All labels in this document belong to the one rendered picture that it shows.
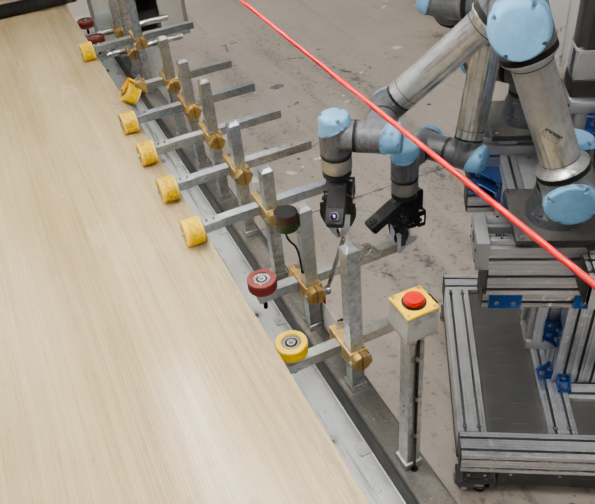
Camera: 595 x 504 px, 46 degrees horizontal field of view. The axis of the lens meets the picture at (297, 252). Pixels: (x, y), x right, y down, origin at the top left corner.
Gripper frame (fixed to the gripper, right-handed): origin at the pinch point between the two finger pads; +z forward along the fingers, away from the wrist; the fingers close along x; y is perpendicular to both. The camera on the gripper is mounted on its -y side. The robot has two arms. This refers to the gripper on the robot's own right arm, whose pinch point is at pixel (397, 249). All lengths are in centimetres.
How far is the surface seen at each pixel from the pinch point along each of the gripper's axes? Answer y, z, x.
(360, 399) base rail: -31.2, 12.6, -33.8
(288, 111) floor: 64, 82, 239
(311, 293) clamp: -31.5, -3.9, -8.1
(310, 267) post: -30.1, -10.8, -5.8
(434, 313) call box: -28, -38, -59
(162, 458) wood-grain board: -82, -7, -41
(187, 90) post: -30, -20, 94
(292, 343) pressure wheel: -45, -8, -26
